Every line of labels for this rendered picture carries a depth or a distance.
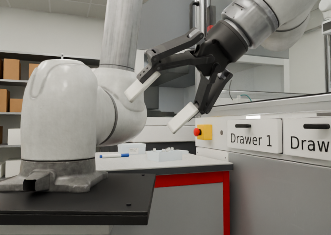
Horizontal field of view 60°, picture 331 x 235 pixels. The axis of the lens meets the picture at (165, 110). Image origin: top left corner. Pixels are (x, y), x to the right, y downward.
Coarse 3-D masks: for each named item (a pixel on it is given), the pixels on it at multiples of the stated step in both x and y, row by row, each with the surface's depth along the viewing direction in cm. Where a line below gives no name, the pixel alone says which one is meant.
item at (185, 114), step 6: (186, 108) 59; (192, 108) 58; (180, 114) 59; (186, 114) 58; (192, 114) 57; (174, 120) 59; (180, 120) 58; (186, 120) 57; (168, 126) 59; (174, 126) 58; (180, 126) 58; (174, 132) 58
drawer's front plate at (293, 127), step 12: (288, 120) 86; (300, 120) 82; (312, 120) 78; (324, 120) 75; (288, 132) 86; (300, 132) 82; (312, 132) 78; (324, 132) 74; (288, 144) 86; (300, 144) 82; (300, 156) 82; (312, 156) 78; (324, 156) 74
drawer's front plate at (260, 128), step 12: (228, 120) 116; (240, 120) 109; (252, 120) 102; (264, 120) 96; (276, 120) 91; (228, 132) 116; (240, 132) 109; (252, 132) 102; (264, 132) 96; (276, 132) 91; (228, 144) 116; (240, 144) 108; (252, 144) 102; (264, 144) 96; (276, 144) 91
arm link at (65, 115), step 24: (48, 72) 59; (72, 72) 60; (24, 96) 60; (48, 96) 57; (72, 96) 58; (96, 96) 64; (24, 120) 58; (48, 120) 56; (72, 120) 58; (96, 120) 63; (24, 144) 58; (48, 144) 56; (72, 144) 58; (96, 144) 66
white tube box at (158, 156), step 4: (148, 152) 121; (152, 152) 119; (156, 152) 117; (160, 152) 116; (164, 152) 117; (168, 152) 118; (172, 152) 120; (176, 152) 121; (180, 152) 122; (148, 156) 121; (152, 156) 119; (156, 156) 117; (160, 156) 116; (164, 156) 117; (168, 156) 118; (172, 156) 120; (176, 156) 121; (180, 156) 122; (152, 160) 119; (156, 160) 117; (160, 160) 116; (164, 160) 117; (168, 160) 118; (172, 160) 120
